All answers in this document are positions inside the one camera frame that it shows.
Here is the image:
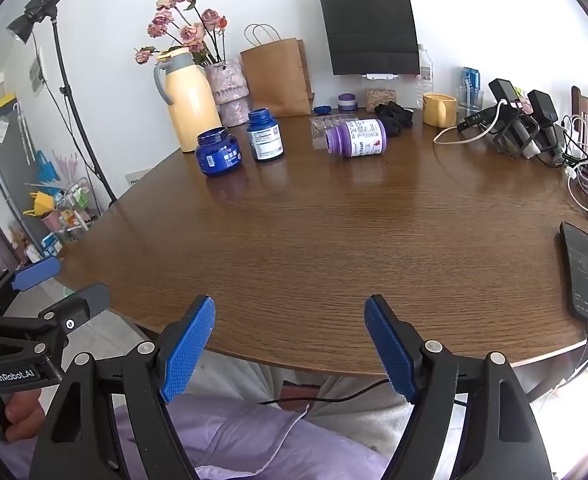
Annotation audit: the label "purple supplement bottle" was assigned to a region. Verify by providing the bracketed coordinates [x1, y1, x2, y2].
[326, 118, 387, 158]

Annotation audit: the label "person's left hand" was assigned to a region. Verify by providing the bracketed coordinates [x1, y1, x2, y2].
[6, 389, 46, 443]

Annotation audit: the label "cluttered storage rack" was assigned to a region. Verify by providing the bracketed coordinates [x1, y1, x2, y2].
[23, 151, 101, 257]

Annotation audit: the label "person's purple clothing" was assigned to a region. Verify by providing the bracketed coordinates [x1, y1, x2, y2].
[0, 349, 425, 480]

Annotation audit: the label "wide blue jar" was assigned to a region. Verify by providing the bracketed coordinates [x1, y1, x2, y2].
[195, 127, 242, 178]

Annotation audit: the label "black smartphone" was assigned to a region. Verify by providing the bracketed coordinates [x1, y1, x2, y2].
[559, 222, 588, 323]

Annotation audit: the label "yellow thermos jug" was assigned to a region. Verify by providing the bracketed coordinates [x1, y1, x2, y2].
[154, 47, 221, 153]

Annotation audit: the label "tall blue pill bottle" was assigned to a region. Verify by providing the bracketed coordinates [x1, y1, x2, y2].
[246, 107, 284, 162]

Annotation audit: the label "pink textured vase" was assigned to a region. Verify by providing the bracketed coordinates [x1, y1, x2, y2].
[205, 58, 249, 128]

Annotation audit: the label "black gloves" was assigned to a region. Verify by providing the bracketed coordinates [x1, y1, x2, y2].
[374, 101, 413, 136]

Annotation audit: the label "yellow mug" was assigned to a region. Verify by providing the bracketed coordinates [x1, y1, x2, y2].
[423, 92, 458, 129]

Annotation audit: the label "blue bottle cap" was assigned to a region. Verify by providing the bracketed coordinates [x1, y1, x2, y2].
[313, 105, 332, 116]

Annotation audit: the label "glass jar with grains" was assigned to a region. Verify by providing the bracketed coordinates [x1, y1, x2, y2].
[364, 88, 397, 113]

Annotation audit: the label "black studio light stand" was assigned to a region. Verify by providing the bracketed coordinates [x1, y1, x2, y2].
[5, 0, 120, 207]

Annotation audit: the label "clear glass with blue pack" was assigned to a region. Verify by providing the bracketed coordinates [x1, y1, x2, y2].
[456, 67, 484, 120]

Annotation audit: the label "brown paper bag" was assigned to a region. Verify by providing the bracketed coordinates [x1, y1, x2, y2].
[241, 23, 315, 118]

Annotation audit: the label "clear water bottle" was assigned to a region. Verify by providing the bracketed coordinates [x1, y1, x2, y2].
[416, 44, 434, 110]

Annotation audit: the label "dried pink flowers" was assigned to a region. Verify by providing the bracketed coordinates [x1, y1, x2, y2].
[134, 0, 228, 67]

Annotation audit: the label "black paper bag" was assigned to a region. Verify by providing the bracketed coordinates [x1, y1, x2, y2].
[320, 0, 420, 76]

